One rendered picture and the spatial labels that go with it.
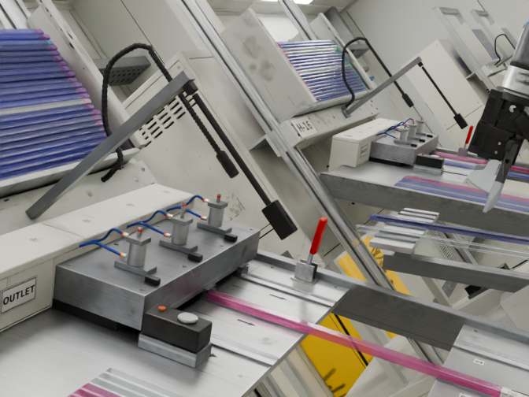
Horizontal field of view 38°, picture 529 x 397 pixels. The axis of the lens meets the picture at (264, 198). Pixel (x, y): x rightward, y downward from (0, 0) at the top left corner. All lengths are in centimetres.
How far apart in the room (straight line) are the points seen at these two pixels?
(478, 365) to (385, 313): 20
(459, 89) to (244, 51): 346
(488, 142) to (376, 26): 752
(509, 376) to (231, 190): 123
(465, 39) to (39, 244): 480
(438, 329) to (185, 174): 117
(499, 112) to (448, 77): 416
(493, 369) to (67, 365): 55
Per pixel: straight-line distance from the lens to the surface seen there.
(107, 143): 102
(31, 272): 97
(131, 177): 134
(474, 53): 559
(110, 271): 100
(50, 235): 104
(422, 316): 120
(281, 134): 200
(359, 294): 121
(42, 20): 147
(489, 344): 115
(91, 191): 124
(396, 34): 878
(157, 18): 442
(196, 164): 217
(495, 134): 135
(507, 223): 193
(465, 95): 551
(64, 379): 88
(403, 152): 228
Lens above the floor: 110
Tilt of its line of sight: 4 degrees up
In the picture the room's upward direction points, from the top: 34 degrees counter-clockwise
